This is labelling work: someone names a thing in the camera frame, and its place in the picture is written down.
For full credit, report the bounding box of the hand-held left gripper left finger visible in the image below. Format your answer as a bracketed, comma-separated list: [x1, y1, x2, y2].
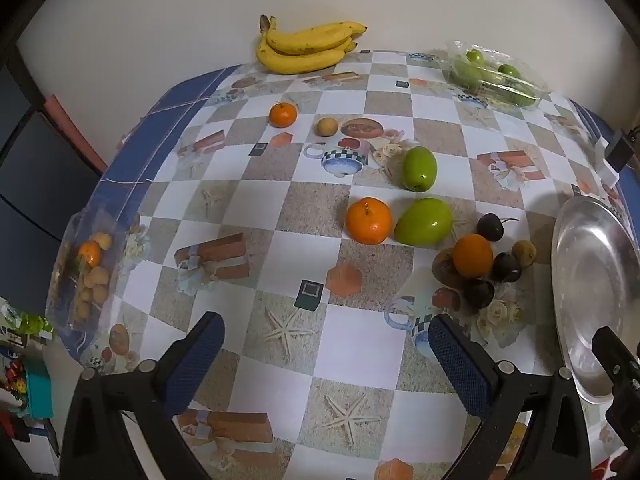
[60, 311, 226, 480]

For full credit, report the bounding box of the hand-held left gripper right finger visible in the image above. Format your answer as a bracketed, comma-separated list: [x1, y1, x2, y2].
[428, 314, 593, 480]

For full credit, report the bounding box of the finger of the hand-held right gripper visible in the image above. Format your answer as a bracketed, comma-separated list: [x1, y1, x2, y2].
[591, 326, 640, 382]

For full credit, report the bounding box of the round metal plate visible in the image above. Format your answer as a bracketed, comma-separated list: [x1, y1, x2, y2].
[551, 195, 640, 405]

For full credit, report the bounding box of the brown round fruit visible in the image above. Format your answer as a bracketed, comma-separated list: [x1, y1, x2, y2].
[432, 249, 463, 288]

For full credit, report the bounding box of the smooth orange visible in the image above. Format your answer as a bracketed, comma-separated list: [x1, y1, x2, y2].
[452, 234, 494, 279]

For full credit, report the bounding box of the small olive brown fruit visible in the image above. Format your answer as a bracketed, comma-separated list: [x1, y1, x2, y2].
[511, 240, 538, 268]

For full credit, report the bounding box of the dark plum with stem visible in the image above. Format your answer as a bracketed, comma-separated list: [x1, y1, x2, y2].
[476, 213, 521, 242]

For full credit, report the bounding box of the large green jujube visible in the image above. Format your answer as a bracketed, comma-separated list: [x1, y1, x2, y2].
[394, 198, 454, 247]
[402, 146, 438, 192]

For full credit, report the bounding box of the large mandarin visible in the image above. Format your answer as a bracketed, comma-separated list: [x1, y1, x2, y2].
[345, 197, 392, 245]

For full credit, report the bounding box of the plastic bag of fruits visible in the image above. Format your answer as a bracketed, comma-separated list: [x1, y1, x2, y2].
[45, 207, 146, 333]

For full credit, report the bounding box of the pile of tan longans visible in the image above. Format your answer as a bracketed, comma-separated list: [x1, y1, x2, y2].
[72, 232, 113, 321]

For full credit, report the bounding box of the mandarin in plastic tray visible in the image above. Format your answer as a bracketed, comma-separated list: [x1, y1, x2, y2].
[78, 241, 103, 268]

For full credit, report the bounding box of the teal box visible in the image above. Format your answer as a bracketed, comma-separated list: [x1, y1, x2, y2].
[22, 357, 55, 418]

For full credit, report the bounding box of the checkered printed tablecloth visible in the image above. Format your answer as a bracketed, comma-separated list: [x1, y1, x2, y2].
[45, 49, 640, 480]

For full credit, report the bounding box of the green packet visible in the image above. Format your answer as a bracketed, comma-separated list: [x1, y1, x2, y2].
[0, 297, 53, 346]

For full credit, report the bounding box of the white charger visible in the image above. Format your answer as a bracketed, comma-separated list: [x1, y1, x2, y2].
[595, 137, 621, 191]

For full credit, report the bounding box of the black adapter block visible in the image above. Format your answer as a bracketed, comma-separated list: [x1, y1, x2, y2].
[606, 130, 633, 171]

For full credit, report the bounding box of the dark cabinet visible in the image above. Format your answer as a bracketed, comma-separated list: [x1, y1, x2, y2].
[0, 67, 108, 256]

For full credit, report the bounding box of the small mandarin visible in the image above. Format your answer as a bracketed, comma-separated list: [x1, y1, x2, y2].
[269, 102, 298, 128]

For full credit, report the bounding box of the clear plastic clamshell box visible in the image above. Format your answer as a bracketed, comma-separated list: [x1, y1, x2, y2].
[445, 40, 551, 111]

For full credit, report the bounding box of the yellow banana bunch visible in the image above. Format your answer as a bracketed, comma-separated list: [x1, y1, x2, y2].
[256, 14, 368, 76]

